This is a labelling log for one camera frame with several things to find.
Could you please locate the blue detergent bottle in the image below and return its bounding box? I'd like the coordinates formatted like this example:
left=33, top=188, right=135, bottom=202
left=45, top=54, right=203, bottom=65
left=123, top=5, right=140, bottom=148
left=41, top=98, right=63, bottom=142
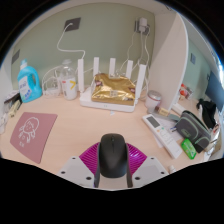
left=17, top=59, right=43, bottom=104

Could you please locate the grey wall socket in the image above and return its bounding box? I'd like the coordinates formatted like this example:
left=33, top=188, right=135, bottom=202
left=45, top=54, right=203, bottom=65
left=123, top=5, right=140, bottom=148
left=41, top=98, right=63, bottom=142
left=63, top=17, right=82, bottom=33

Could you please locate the clear plastic bottle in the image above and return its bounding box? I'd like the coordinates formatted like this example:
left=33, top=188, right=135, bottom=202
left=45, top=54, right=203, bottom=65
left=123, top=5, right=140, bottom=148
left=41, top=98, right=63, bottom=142
left=60, top=59, right=78, bottom=101

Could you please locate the pink cartoon-print mouse pad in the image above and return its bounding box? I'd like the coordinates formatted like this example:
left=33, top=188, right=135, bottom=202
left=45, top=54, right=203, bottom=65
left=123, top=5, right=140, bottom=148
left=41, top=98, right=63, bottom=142
left=9, top=111, right=59, bottom=165

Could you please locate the green small packet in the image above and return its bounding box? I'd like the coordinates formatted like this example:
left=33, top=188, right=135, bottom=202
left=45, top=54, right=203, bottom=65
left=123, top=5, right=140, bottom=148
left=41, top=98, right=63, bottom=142
left=180, top=138, right=198, bottom=160

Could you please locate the small yellow box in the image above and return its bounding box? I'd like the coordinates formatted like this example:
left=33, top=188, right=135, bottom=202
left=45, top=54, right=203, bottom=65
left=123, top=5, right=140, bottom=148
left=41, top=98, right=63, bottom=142
left=8, top=99, right=23, bottom=118

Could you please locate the white remote control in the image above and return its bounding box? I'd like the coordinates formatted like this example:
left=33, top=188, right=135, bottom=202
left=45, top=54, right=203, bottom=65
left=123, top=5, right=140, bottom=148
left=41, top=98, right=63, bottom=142
left=142, top=113, right=183, bottom=160

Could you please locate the white router with antennas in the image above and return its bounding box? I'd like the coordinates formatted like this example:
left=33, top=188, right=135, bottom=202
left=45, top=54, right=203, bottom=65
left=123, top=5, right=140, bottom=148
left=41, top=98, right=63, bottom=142
left=77, top=56, right=148, bottom=113

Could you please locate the white power strip with cables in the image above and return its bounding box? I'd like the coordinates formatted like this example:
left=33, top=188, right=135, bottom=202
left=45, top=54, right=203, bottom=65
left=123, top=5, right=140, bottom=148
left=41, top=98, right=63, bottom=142
left=41, top=65, right=64, bottom=98

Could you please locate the small white jar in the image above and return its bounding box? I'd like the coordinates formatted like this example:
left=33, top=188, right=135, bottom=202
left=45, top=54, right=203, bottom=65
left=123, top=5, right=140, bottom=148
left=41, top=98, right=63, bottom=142
left=144, top=90, right=163, bottom=110

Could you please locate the white wall charger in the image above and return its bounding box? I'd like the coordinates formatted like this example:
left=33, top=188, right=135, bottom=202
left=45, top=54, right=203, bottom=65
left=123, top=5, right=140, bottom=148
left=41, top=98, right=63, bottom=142
left=134, top=17, right=151, bottom=35

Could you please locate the gold foil bag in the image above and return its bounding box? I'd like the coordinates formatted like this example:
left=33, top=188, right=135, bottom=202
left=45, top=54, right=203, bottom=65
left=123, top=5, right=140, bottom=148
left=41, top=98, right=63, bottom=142
left=90, top=73, right=137, bottom=107

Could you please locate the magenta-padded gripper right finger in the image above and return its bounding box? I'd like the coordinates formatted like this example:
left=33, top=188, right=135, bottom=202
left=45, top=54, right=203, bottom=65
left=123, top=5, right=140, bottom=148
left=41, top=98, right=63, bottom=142
left=124, top=142, right=169, bottom=189

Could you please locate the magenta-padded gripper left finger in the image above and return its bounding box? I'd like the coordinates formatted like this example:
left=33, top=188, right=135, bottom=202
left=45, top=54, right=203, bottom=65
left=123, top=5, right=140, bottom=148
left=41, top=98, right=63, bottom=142
left=57, top=142, right=102, bottom=189

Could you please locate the white shelf unit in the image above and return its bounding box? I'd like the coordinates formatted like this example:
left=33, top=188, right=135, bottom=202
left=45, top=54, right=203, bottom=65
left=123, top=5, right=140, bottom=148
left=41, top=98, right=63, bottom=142
left=146, top=0, right=214, bottom=116

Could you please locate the grey pouch with green trim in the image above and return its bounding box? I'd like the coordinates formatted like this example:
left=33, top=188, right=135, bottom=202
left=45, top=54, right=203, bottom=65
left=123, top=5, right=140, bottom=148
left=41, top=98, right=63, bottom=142
left=174, top=110, right=212, bottom=154

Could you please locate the black monitor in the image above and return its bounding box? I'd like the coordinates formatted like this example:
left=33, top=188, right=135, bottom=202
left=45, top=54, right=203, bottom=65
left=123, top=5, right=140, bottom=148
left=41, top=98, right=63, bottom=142
left=204, top=70, right=224, bottom=113

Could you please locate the white wall cable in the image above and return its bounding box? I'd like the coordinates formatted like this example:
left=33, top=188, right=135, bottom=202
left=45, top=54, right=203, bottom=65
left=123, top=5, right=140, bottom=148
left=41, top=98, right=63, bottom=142
left=56, top=23, right=87, bottom=68

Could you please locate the black bag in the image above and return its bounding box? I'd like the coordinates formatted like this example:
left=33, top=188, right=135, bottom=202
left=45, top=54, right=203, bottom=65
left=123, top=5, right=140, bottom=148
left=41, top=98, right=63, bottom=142
left=196, top=98, right=218, bottom=129

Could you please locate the black computer mouse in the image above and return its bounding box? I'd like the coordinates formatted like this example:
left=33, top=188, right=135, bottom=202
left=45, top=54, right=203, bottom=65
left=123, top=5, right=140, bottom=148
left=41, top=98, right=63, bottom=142
left=97, top=133, right=131, bottom=179

